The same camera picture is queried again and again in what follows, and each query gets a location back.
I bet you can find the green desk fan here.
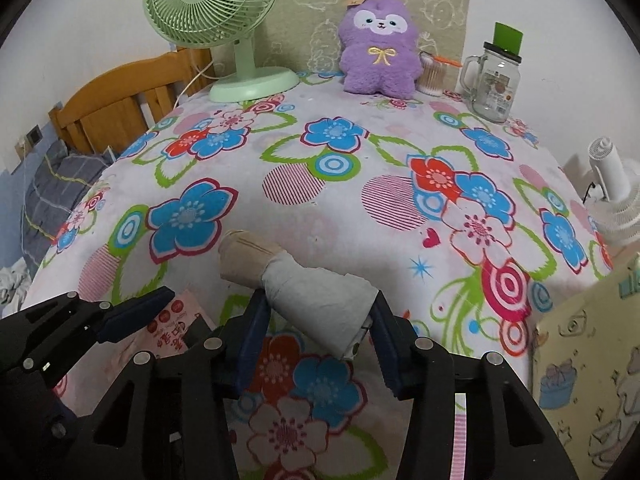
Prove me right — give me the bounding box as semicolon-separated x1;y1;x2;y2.
143;0;300;104

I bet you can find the grey plaid pillow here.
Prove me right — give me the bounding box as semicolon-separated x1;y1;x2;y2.
20;140;119;281

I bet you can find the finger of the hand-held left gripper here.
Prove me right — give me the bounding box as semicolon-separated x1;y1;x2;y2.
0;286;176;392

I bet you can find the white clip fan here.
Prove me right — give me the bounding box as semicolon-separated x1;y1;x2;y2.
580;137;640;249

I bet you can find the yellow patterned storage box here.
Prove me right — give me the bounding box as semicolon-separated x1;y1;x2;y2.
530;254;640;480

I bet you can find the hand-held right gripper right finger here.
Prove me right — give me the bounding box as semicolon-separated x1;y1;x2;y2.
367;291;581;480

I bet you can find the white fan cable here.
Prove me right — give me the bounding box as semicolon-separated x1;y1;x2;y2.
174;56;219;109

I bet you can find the purple plush toy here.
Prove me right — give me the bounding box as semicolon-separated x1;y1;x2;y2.
337;0;425;100

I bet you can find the glass mug jar green lid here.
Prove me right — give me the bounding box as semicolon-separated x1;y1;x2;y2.
460;21;526;124

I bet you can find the pink plastic packet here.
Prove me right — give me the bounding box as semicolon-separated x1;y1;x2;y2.
106;287;222;363

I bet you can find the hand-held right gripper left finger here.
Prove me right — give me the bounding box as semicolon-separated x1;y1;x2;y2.
75;290;273;480

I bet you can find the beige grey sock pair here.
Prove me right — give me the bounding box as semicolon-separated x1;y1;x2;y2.
218;230;379;362

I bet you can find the white crumpled cloth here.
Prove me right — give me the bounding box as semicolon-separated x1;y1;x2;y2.
0;260;34;312

